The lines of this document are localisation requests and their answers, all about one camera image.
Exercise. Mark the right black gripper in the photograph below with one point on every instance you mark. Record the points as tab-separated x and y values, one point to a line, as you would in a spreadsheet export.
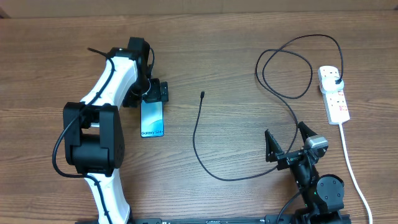
274	153

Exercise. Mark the Samsung Galaxy smartphone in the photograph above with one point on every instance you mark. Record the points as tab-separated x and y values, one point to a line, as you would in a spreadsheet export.
152	119

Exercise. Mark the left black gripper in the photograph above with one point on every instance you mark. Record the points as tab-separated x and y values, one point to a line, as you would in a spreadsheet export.
155	95

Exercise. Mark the white charger plug adapter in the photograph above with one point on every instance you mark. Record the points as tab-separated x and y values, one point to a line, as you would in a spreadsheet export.
331	84

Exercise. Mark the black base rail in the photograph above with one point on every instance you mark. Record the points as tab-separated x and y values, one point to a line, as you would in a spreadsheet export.
211	220

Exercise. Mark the white power strip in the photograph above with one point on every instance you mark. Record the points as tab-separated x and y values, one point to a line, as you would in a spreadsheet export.
335	102

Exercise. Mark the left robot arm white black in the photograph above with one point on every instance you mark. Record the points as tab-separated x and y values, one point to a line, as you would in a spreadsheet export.
92	130

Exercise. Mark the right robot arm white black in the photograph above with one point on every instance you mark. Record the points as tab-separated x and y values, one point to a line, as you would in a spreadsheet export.
320	197

